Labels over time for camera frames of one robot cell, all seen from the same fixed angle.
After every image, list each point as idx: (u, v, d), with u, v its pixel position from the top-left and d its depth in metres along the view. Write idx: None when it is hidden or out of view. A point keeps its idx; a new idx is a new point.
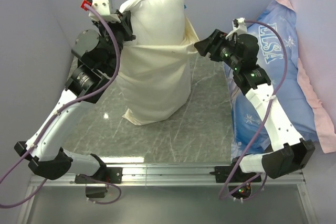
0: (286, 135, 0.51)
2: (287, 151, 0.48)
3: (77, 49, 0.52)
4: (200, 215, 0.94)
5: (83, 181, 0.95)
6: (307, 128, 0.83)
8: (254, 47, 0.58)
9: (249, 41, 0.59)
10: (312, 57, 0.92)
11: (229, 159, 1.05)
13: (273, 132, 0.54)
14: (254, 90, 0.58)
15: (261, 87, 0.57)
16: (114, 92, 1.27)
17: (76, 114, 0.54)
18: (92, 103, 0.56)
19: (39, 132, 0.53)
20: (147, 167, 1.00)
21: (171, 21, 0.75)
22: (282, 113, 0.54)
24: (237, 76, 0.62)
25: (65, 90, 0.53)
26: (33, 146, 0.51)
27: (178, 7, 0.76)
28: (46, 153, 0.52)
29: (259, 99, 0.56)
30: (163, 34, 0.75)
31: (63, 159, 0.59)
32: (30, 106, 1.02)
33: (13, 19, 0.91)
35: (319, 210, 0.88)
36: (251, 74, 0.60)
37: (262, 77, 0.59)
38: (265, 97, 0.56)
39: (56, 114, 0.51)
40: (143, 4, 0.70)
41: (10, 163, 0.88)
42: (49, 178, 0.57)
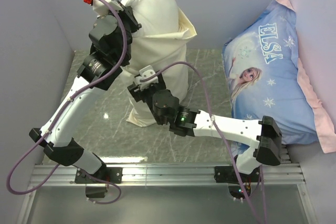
0: (250, 131, 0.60)
2: (264, 140, 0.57)
3: (95, 33, 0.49)
4: (200, 215, 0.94)
5: (83, 181, 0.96)
6: (307, 128, 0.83)
8: (173, 100, 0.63)
9: (165, 99, 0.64)
10: (311, 57, 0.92)
11: (229, 159, 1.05)
13: (240, 137, 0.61)
14: (197, 127, 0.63)
15: (198, 120, 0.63)
16: (114, 92, 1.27)
17: (89, 100, 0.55)
18: (103, 89, 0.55)
19: (53, 118, 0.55)
20: (147, 167, 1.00)
21: (169, 9, 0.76)
22: (227, 119, 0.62)
24: (175, 128, 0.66)
25: (77, 77, 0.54)
26: (48, 132, 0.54)
27: None
28: (60, 138, 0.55)
29: (207, 128, 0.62)
30: (166, 23, 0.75)
31: (75, 147, 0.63)
32: (30, 105, 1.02)
33: (13, 19, 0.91)
35: (318, 210, 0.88)
36: (181, 118, 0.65)
37: (189, 114, 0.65)
38: (207, 124, 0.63)
39: (70, 100, 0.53)
40: None
41: (10, 163, 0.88)
42: (63, 162, 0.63)
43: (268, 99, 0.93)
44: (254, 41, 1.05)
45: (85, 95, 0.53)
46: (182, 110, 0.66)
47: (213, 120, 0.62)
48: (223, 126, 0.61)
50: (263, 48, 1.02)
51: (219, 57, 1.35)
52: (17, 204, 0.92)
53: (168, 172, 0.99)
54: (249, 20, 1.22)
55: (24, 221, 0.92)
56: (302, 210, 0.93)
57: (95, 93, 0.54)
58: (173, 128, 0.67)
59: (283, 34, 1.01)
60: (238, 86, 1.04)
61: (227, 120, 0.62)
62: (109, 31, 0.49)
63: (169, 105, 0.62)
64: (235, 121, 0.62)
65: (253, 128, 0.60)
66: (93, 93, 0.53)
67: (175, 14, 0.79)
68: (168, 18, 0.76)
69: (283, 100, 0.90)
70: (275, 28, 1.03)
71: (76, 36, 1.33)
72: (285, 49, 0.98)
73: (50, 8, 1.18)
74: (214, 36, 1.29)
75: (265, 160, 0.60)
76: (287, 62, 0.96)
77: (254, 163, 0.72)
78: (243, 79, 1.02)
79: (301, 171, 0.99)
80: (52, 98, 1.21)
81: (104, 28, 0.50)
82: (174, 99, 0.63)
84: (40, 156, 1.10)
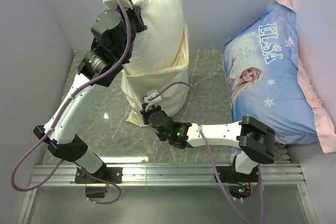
0: (231, 132, 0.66)
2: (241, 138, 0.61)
3: (97, 27, 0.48)
4: (200, 216, 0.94)
5: (83, 181, 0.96)
6: (307, 128, 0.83)
8: (165, 120, 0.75)
9: (158, 117, 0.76)
10: (311, 56, 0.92)
11: (229, 159, 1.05)
13: (225, 140, 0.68)
14: (188, 138, 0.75)
15: (189, 132, 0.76)
16: (114, 92, 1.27)
17: (91, 97, 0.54)
18: (103, 86, 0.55)
19: (55, 116, 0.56)
20: (147, 167, 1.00)
21: (174, 20, 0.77)
22: (212, 127, 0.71)
24: (174, 141, 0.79)
25: (78, 74, 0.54)
26: (51, 130, 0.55)
27: (179, 6, 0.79)
28: (64, 136, 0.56)
29: (197, 137, 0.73)
30: (170, 34, 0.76)
31: (80, 145, 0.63)
32: (30, 105, 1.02)
33: (13, 19, 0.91)
35: (318, 210, 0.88)
36: (177, 132, 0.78)
37: (184, 128, 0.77)
38: (196, 134, 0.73)
39: (71, 98, 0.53)
40: (150, 0, 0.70)
41: (10, 163, 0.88)
42: (68, 159, 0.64)
43: (267, 100, 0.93)
44: (254, 41, 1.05)
45: (87, 92, 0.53)
46: (179, 125, 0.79)
47: (201, 129, 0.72)
48: (209, 133, 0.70)
50: (263, 48, 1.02)
51: (220, 57, 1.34)
52: (17, 204, 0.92)
53: (168, 172, 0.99)
54: (249, 20, 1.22)
55: (24, 221, 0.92)
56: (302, 210, 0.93)
57: (96, 90, 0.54)
58: (173, 143, 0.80)
59: (283, 34, 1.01)
60: (238, 86, 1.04)
61: (212, 127, 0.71)
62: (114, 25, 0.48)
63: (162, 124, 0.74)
64: (219, 126, 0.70)
65: (234, 130, 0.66)
66: (94, 90, 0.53)
67: (179, 27, 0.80)
68: (172, 29, 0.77)
69: (283, 100, 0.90)
70: (275, 28, 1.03)
71: (76, 36, 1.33)
72: (285, 49, 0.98)
73: (50, 8, 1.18)
74: (214, 36, 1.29)
75: (256, 158, 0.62)
76: (287, 62, 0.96)
77: (253, 163, 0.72)
78: (243, 79, 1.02)
79: (301, 171, 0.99)
80: (52, 98, 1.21)
81: (109, 21, 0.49)
82: (166, 118, 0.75)
84: (41, 156, 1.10)
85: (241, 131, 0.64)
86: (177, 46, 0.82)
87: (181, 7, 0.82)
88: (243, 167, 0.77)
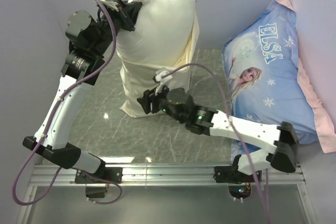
0: (267, 135, 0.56)
2: (281, 146, 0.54)
3: (70, 30, 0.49)
4: (200, 215, 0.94)
5: (83, 181, 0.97)
6: (307, 128, 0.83)
8: (187, 97, 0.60)
9: (179, 95, 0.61)
10: (311, 56, 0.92)
11: (229, 159, 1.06)
13: (255, 141, 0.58)
14: (213, 127, 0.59)
15: (214, 119, 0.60)
16: (114, 92, 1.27)
17: (80, 97, 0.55)
18: (90, 84, 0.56)
19: (45, 123, 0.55)
20: (147, 167, 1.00)
21: (180, 20, 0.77)
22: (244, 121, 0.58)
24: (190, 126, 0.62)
25: (63, 76, 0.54)
26: (44, 136, 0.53)
27: (189, 7, 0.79)
28: (58, 139, 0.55)
29: (223, 128, 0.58)
30: (172, 35, 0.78)
31: (71, 148, 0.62)
32: (30, 105, 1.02)
33: (13, 19, 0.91)
35: (318, 210, 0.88)
36: (197, 116, 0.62)
37: (207, 113, 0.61)
38: (224, 125, 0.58)
39: (60, 100, 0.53)
40: None
41: (10, 163, 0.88)
42: (63, 166, 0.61)
43: (268, 100, 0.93)
44: (254, 41, 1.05)
45: (75, 92, 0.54)
46: (199, 108, 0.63)
47: (231, 121, 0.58)
48: (240, 127, 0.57)
50: (263, 48, 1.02)
51: (220, 57, 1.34)
52: (17, 205, 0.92)
53: (168, 171, 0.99)
54: (249, 20, 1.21)
55: (24, 221, 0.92)
56: (302, 210, 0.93)
57: (83, 89, 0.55)
58: (189, 127, 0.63)
59: (283, 34, 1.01)
60: (238, 86, 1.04)
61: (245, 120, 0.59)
62: (86, 24, 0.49)
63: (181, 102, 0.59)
64: (253, 123, 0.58)
65: (271, 132, 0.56)
66: (83, 89, 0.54)
67: (186, 28, 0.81)
68: (176, 28, 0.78)
69: (283, 100, 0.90)
70: (275, 28, 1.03)
71: None
72: (285, 49, 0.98)
73: (50, 8, 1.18)
74: (214, 36, 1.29)
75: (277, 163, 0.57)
76: (287, 62, 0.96)
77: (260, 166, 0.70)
78: (243, 79, 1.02)
79: (301, 171, 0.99)
80: (52, 98, 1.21)
81: (81, 22, 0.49)
82: (188, 96, 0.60)
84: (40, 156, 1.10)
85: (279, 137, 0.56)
86: (181, 46, 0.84)
87: (192, 8, 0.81)
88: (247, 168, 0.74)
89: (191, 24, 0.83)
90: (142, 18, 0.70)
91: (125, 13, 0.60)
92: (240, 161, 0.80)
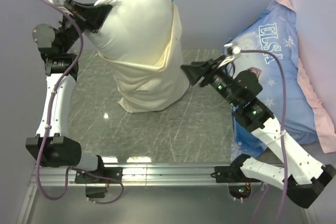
0: (309, 168, 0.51)
2: (317, 187, 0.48)
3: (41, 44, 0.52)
4: (200, 215, 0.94)
5: (83, 181, 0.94)
6: (307, 128, 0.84)
8: (258, 87, 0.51)
9: (251, 81, 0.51)
10: (311, 56, 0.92)
11: (229, 159, 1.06)
13: (292, 166, 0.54)
14: (263, 129, 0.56)
15: (268, 124, 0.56)
16: (114, 92, 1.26)
17: (69, 88, 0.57)
18: (74, 81, 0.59)
19: (43, 117, 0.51)
20: (148, 167, 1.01)
21: (153, 20, 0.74)
22: (296, 146, 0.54)
24: (238, 116, 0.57)
25: (49, 76, 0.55)
26: (48, 127, 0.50)
27: (163, 4, 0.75)
28: (63, 129, 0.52)
29: (270, 137, 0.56)
30: (145, 35, 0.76)
31: (78, 145, 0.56)
32: (30, 105, 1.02)
33: (13, 20, 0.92)
35: (319, 209, 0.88)
36: (252, 110, 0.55)
37: (263, 111, 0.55)
38: (275, 134, 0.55)
39: (54, 92, 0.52)
40: None
41: (10, 163, 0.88)
42: (72, 163, 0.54)
43: (267, 100, 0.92)
44: (254, 41, 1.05)
45: (65, 84, 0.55)
46: (256, 102, 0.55)
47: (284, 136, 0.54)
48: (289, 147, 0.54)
50: (263, 48, 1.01)
51: None
52: (17, 205, 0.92)
53: (168, 171, 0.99)
54: (249, 20, 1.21)
55: (24, 221, 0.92)
56: (302, 210, 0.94)
57: (71, 81, 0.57)
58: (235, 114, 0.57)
59: (283, 34, 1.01)
60: None
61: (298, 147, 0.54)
62: (53, 37, 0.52)
63: (251, 89, 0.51)
64: (302, 150, 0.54)
65: (314, 168, 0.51)
66: (70, 81, 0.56)
67: (162, 27, 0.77)
68: (149, 29, 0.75)
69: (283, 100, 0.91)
70: (275, 28, 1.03)
71: None
72: (285, 49, 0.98)
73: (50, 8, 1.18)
74: (214, 36, 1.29)
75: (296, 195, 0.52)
76: (287, 62, 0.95)
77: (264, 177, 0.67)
78: None
79: None
80: None
81: (46, 36, 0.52)
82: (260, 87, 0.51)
84: None
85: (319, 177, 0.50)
86: (158, 47, 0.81)
87: (167, 6, 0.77)
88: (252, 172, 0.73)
89: (168, 22, 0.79)
90: (111, 19, 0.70)
91: (81, 18, 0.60)
92: (246, 162, 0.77)
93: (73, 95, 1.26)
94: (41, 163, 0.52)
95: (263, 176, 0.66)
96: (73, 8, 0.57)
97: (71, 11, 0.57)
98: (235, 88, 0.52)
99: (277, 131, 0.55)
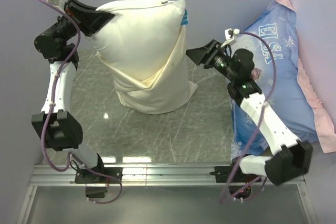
0: (283, 137, 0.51)
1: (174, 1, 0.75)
2: (285, 153, 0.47)
3: (46, 53, 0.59)
4: (201, 215, 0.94)
5: (83, 181, 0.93)
6: (307, 128, 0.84)
8: (250, 64, 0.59)
9: (248, 59, 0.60)
10: (311, 56, 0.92)
11: (229, 159, 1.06)
13: (270, 137, 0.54)
14: (247, 99, 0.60)
15: (253, 96, 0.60)
16: (114, 92, 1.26)
17: (71, 75, 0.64)
18: (75, 69, 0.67)
19: (48, 97, 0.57)
20: (148, 167, 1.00)
21: (149, 41, 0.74)
22: (275, 117, 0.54)
24: (230, 88, 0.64)
25: (52, 63, 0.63)
26: (53, 104, 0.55)
27: (166, 29, 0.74)
28: (65, 107, 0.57)
29: (252, 107, 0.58)
30: (139, 54, 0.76)
31: (81, 127, 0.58)
32: (30, 105, 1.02)
33: (12, 19, 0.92)
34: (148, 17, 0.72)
35: (319, 209, 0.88)
36: (243, 86, 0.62)
37: (253, 88, 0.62)
38: (258, 104, 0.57)
39: (57, 75, 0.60)
40: (123, 11, 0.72)
41: (10, 163, 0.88)
42: (75, 144, 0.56)
43: (268, 99, 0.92)
44: (254, 41, 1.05)
45: (67, 69, 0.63)
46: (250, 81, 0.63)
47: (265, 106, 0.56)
48: (268, 116, 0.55)
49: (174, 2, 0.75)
50: (263, 48, 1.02)
51: None
52: (17, 205, 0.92)
53: (168, 171, 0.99)
54: (249, 20, 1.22)
55: (24, 221, 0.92)
56: (302, 210, 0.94)
57: (72, 67, 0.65)
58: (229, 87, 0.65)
59: (283, 34, 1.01)
60: None
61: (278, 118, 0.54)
62: (55, 47, 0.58)
63: (242, 62, 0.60)
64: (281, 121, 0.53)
65: (289, 138, 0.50)
66: (71, 66, 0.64)
67: (159, 49, 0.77)
68: (144, 48, 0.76)
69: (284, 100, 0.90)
70: (275, 28, 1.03)
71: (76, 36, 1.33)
72: (285, 49, 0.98)
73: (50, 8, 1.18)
74: (214, 36, 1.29)
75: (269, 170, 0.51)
76: (287, 62, 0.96)
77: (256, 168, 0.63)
78: None
79: None
80: None
81: (49, 47, 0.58)
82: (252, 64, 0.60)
84: (40, 156, 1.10)
85: (292, 147, 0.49)
86: (153, 66, 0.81)
87: (172, 30, 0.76)
88: (247, 164, 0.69)
89: (169, 46, 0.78)
90: (109, 28, 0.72)
91: (75, 19, 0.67)
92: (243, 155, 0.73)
93: (73, 95, 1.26)
94: (45, 144, 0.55)
95: (255, 165, 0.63)
96: (68, 9, 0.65)
97: (66, 12, 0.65)
98: (232, 63, 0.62)
99: (260, 102, 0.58)
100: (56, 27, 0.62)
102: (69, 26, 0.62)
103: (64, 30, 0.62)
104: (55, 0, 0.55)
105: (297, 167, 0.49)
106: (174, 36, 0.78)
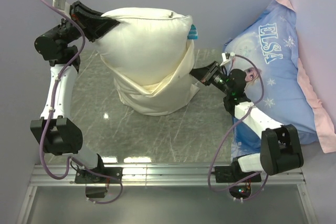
0: (269, 124, 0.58)
1: (182, 17, 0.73)
2: (269, 131, 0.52)
3: (48, 56, 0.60)
4: (200, 215, 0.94)
5: (83, 181, 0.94)
6: (307, 128, 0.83)
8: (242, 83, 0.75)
9: (241, 78, 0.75)
10: (311, 57, 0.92)
11: (229, 159, 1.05)
13: (257, 127, 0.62)
14: (237, 108, 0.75)
15: (241, 105, 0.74)
16: (114, 92, 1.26)
17: (71, 79, 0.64)
18: (76, 72, 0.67)
19: (48, 102, 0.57)
20: (148, 167, 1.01)
21: (152, 51, 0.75)
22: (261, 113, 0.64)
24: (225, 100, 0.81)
25: (53, 66, 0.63)
26: (52, 110, 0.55)
27: (170, 43, 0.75)
28: (65, 113, 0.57)
29: (242, 109, 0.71)
30: (142, 63, 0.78)
31: (80, 132, 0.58)
32: (30, 105, 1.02)
33: (11, 19, 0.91)
34: (154, 28, 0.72)
35: (319, 209, 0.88)
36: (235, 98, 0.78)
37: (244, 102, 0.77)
38: (245, 108, 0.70)
39: (58, 79, 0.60)
40: (129, 21, 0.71)
41: (10, 164, 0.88)
42: (75, 150, 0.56)
43: (268, 99, 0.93)
44: (253, 41, 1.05)
45: (69, 73, 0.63)
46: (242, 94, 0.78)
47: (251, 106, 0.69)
48: (254, 113, 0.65)
49: (181, 17, 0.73)
50: (263, 48, 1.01)
51: (219, 57, 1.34)
52: (17, 205, 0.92)
53: (168, 172, 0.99)
54: (249, 20, 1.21)
55: (24, 221, 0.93)
56: (302, 210, 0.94)
57: (73, 72, 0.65)
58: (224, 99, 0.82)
59: (283, 34, 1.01)
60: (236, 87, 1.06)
61: (264, 115, 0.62)
62: (56, 49, 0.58)
63: (236, 81, 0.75)
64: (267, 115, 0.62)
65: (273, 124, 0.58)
66: (72, 72, 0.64)
67: (163, 59, 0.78)
68: (146, 57, 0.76)
69: (283, 100, 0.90)
70: (275, 28, 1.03)
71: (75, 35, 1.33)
72: (285, 49, 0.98)
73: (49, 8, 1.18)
74: (214, 36, 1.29)
75: (264, 160, 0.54)
76: (287, 62, 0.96)
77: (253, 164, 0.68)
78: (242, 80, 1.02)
79: (301, 171, 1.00)
80: None
81: (49, 49, 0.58)
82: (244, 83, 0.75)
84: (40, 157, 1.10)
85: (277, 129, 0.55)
86: (155, 73, 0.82)
87: (176, 43, 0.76)
88: (246, 162, 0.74)
89: (171, 57, 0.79)
90: (114, 33, 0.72)
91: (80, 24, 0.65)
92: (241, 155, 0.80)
93: (73, 95, 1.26)
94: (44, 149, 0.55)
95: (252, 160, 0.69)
96: (74, 14, 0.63)
97: (72, 17, 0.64)
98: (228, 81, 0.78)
99: (248, 106, 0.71)
100: (60, 30, 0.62)
102: (72, 30, 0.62)
103: (66, 33, 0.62)
104: (61, 4, 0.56)
105: (290, 155, 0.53)
106: (179, 49, 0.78)
